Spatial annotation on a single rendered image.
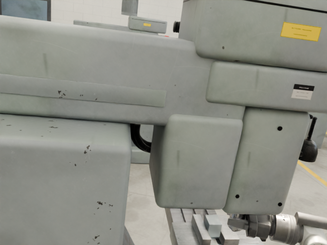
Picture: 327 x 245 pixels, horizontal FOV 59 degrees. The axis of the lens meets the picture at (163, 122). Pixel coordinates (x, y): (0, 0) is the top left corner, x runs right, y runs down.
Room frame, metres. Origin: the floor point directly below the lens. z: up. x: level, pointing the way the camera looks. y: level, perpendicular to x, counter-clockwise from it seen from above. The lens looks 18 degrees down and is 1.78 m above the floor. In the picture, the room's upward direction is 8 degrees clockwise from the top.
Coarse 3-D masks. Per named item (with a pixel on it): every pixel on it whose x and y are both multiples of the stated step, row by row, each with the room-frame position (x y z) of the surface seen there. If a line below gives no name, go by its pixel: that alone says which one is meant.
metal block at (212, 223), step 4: (208, 216) 0.98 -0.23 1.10; (212, 216) 0.98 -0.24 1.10; (216, 216) 0.98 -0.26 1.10; (204, 220) 0.98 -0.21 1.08; (208, 220) 0.95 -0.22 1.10; (212, 220) 0.96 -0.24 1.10; (216, 220) 0.96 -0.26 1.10; (208, 224) 0.94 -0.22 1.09; (212, 224) 0.93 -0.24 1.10; (216, 224) 0.93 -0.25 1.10; (220, 224) 0.94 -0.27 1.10; (208, 228) 0.93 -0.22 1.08; (212, 228) 0.93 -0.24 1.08; (216, 228) 0.93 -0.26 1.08; (220, 228) 0.94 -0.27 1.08; (208, 232) 0.93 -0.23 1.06; (212, 232) 0.93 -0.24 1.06; (216, 232) 0.93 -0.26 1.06; (212, 236) 0.93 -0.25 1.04; (216, 236) 0.93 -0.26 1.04
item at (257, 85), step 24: (216, 72) 0.64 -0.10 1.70; (240, 72) 0.65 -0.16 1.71; (264, 72) 0.66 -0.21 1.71; (288, 72) 0.67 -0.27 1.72; (312, 72) 0.69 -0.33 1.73; (216, 96) 0.64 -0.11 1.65; (240, 96) 0.65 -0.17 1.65; (264, 96) 0.66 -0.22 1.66; (288, 96) 0.67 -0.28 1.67; (312, 96) 0.68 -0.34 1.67
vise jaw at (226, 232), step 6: (222, 216) 1.03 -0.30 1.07; (222, 222) 0.99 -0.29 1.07; (222, 228) 0.95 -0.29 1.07; (228, 228) 0.96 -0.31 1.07; (222, 234) 0.92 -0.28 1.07; (228, 234) 0.92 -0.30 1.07; (234, 234) 0.93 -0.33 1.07; (222, 240) 0.91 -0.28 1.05; (228, 240) 0.90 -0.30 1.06; (234, 240) 0.90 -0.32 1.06
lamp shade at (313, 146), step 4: (304, 140) 0.85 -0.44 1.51; (308, 140) 0.85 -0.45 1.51; (312, 140) 0.85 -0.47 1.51; (304, 144) 0.83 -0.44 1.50; (308, 144) 0.83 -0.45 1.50; (312, 144) 0.83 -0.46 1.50; (316, 144) 0.84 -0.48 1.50; (304, 148) 0.83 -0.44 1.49; (308, 148) 0.83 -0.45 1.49; (312, 148) 0.83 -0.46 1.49; (316, 148) 0.83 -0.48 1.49; (304, 152) 0.82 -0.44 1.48; (308, 152) 0.82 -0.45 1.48; (312, 152) 0.82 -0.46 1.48; (316, 152) 0.83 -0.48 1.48; (304, 156) 0.82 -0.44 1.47; (308, 156) 0.82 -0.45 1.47; (312, 156) 0.82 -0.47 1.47; (316, 156) 0.83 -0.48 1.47; (304, 160) 0.82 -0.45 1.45; (308, 160) 0.82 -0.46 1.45; (312, 160) 0.82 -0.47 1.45
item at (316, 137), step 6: (312, 114) 4.87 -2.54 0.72; (318, 114) 4.90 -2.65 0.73; (324, 114) 4.93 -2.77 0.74; (318, 120) 4.91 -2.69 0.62; (324, 120) 4.94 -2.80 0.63; (318, 126) 4.92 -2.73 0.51; (324, 126) 4.95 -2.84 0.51; (318, 132) 4.93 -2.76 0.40; (324, 132) 4.96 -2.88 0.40; (312, 138) 4.90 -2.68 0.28; (318, 138) 4.94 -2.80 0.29; (318, 144) 4.95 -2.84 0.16
